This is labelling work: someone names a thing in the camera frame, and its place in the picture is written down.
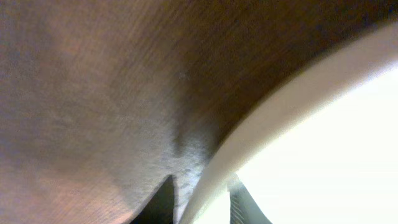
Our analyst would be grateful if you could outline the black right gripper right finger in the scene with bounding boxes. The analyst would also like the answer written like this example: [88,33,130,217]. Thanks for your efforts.
[228,174,272,224]

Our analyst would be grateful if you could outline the cream white bowl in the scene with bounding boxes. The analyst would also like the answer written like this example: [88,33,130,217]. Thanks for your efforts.
[180,21,397,223]

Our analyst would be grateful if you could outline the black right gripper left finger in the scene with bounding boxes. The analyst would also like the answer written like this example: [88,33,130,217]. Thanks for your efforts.
[130,175,175,224]

